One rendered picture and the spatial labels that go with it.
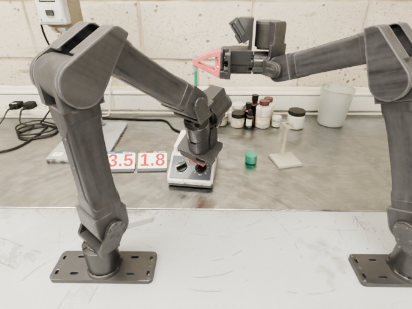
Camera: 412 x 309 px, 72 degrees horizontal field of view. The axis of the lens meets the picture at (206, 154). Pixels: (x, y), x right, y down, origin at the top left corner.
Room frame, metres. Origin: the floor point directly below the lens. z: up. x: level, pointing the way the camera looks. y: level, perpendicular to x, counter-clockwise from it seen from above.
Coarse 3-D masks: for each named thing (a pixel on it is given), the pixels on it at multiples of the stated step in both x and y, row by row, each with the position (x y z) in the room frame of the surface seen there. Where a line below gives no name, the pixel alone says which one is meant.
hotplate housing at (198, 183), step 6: (174, 150) 0.74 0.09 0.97; (216, 156) 0.75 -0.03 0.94; (168, 174) 0.67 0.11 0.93; (168, 180) 0.65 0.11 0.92; (174, 180) 0.65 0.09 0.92; (180, 180) 0.65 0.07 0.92; (186, 180) 0.65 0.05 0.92; (192, 180) 0.65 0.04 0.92; (198, 180) 0.65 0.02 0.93; (204, 180) 0.64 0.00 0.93; (210, 180) 0.64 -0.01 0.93; (192, 186) 0.65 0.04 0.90; (198, 186) 0.64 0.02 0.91; (204, 186) 0.64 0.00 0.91; (210, 186) 0.64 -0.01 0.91
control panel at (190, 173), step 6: (174, 156) 0.71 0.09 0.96; (180, 156) 0.71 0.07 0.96; (174, 162) 0.69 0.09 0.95; (186, 162) 0.69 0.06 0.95; (192, 162) 0.69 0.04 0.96; (174, 168) 0.68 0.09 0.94; (192, 168) 0.68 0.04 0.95; (210, 168) 0.67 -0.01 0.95; (174, 174) 0.66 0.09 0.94; (180, 174) 0.66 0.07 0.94; (186, 174) 0.66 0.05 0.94; (192, 174) 0.66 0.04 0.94; (198, 174) 0.66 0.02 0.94; (204, 174) 0.66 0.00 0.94; (210, 174) 0.66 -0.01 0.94
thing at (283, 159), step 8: (288, 128) 0.78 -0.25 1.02; (296, 128) 0.78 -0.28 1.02; (280, 144) 0.82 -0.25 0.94; (280, 152) 0.81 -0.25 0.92; (288, 152) 0.83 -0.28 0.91; (272, 160) 0.79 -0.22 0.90; (280, 160) 0.78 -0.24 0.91; (288, 160) 0.78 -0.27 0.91; (296, 160) 0.78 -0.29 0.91; (280, 168) 0.74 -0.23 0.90
